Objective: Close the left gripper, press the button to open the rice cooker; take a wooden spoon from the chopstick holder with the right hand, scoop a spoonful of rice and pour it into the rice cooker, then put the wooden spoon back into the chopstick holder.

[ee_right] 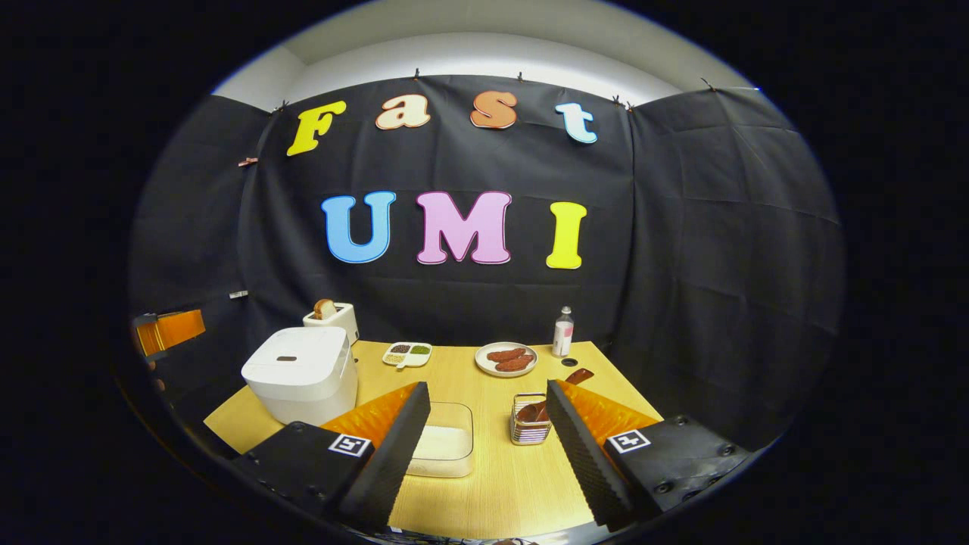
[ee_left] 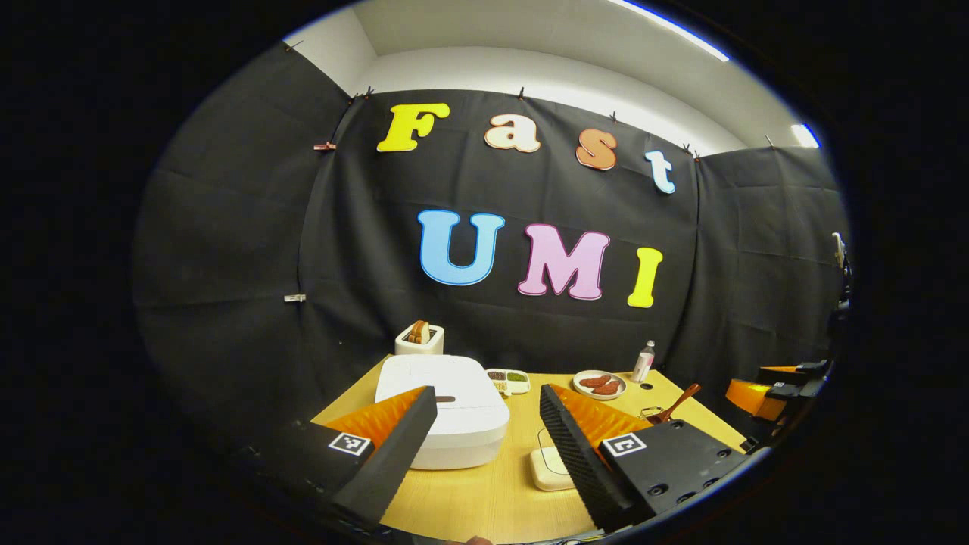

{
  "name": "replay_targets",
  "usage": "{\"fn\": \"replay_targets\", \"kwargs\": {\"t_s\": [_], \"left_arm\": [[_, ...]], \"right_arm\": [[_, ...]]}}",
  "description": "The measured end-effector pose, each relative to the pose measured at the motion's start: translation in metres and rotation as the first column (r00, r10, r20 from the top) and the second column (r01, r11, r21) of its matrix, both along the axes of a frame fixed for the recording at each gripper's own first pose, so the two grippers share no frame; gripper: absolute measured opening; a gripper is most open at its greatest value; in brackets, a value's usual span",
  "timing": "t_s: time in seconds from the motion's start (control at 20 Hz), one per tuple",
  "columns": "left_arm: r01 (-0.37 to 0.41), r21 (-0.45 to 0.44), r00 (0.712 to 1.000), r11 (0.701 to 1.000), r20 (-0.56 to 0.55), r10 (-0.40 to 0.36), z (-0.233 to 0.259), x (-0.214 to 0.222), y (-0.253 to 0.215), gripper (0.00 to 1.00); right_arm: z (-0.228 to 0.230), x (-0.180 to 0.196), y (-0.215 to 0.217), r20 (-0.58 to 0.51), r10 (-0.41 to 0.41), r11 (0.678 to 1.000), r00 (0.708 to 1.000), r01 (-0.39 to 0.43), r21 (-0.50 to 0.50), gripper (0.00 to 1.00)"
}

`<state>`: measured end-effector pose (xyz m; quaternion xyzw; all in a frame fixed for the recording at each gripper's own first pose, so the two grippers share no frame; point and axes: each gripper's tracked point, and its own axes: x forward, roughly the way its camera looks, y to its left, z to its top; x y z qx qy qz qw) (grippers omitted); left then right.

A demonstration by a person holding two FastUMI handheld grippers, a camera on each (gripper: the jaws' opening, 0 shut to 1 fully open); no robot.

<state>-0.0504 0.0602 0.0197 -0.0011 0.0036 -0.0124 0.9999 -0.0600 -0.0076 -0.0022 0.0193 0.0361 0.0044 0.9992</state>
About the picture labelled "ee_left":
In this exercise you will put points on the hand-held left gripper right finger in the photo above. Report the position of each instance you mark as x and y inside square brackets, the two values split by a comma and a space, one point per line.
[575, 462]

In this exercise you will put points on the white rice cooker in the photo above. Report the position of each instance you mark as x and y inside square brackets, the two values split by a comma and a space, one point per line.
[454, 401]

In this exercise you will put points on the brown sausage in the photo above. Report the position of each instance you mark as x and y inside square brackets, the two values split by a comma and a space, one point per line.
[595, 381]
[607, 387]

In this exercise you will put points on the long ceiling strip light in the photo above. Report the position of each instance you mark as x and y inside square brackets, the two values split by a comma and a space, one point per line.
[674, 29]

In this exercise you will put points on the white round plate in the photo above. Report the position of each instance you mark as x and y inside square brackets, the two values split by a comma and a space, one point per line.
[581, 391]

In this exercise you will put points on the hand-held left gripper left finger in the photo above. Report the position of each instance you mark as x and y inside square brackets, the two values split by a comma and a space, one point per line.
[390, 462]

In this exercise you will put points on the short ceiling light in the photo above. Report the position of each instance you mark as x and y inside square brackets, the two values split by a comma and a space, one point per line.
[805, 135]

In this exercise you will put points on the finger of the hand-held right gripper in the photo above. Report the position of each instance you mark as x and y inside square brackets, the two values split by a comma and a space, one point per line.
[791, 371]
[753, 400]

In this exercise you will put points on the black backdrop cloth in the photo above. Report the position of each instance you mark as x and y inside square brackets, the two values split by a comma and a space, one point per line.
[227, 265]

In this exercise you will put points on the white divided bean dish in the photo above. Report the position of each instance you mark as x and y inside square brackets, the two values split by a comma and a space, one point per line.
[509, 383]

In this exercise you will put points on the toasted bread slice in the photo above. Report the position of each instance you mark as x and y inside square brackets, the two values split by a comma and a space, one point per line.
[419, 331]

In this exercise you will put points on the white toaster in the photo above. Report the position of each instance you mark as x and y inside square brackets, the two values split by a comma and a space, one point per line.
[419, 348]

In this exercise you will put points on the small pink label bottle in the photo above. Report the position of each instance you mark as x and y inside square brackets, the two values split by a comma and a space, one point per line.
[643, 365]

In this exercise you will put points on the brown wooden spoon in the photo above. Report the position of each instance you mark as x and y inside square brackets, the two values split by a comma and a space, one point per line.
[677, 401]

